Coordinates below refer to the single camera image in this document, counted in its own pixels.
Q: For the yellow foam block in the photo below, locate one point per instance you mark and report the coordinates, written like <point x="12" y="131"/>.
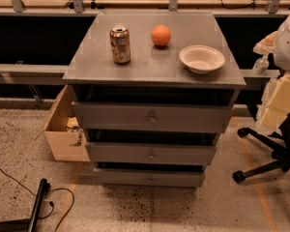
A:
<point x="275" y="102"/>

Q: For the clear sanitizer pump bottle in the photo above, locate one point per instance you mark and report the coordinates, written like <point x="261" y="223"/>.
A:
<point x="261" y="65"/>

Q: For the black floor stand bar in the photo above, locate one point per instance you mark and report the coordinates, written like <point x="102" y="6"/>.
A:
<point x="28" y="224"/>

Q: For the grey drawer cabinet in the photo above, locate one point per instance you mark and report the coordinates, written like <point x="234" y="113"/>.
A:
<point x="154" y="75"/>

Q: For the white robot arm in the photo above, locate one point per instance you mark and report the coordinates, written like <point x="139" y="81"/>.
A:
<point x="282" y="45"/>

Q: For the bottom grey drawer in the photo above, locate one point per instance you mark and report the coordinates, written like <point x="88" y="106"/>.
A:
<point x="109" y="176"/>

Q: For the white paper bowl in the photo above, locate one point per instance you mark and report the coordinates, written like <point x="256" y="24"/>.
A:
<point x="201" y="59"/>

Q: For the orange metallic soda can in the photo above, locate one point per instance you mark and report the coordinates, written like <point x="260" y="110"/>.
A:
<point x="120" y="44"/>

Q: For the open cardboard box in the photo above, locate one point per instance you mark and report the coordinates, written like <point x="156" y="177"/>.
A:
<point x="65" y="138"/>

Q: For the black office chair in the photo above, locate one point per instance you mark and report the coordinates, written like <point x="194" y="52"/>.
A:
<point x="280" y="144"/>

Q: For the grey drawer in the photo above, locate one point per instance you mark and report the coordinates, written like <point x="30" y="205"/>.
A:
<point x="109" y="176"/>
<point x="150" y="153"/>
<point x="151" y="117"/>

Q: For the top grey drawer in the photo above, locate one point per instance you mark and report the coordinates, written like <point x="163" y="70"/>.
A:
<point x="151" y="117"/>

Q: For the orange fruit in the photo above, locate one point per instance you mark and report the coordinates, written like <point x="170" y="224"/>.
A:
<point x="161" y="35"/>

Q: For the middle grey drawer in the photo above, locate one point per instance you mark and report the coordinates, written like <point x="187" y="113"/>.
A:
<point x="150" y="153"/>

